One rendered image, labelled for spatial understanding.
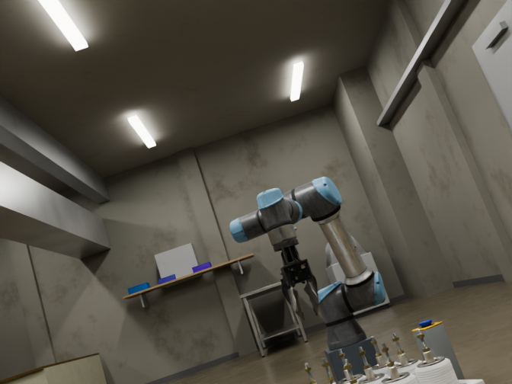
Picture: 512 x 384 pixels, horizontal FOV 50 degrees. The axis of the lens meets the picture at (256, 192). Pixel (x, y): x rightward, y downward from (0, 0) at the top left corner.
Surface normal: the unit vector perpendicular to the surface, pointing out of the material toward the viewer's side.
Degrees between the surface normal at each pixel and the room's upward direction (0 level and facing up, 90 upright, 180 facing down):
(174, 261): 90
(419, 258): 90
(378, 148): 90
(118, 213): 90
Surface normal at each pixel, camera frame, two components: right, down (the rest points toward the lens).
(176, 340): -0.03, -0.21
